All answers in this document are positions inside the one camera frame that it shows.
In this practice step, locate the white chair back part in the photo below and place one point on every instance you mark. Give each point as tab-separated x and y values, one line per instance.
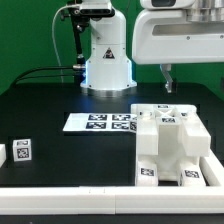
169	128

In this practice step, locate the printed marker sheet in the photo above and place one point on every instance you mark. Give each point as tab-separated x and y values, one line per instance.
115	122

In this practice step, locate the white chair seat part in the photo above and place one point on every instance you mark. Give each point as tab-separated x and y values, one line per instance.
167	166

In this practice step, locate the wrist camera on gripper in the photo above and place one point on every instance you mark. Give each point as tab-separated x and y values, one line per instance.
166	4

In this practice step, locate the white frame wall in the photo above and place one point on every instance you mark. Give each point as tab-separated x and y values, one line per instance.
120	200

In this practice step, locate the small white tagged cube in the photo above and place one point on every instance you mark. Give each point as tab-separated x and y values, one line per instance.
22	150

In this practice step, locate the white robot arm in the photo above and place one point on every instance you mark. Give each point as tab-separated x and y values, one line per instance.
109	70

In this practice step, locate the white block left edge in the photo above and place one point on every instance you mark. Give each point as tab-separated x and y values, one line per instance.
2	154

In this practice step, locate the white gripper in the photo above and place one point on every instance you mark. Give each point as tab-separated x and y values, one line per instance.
165	37

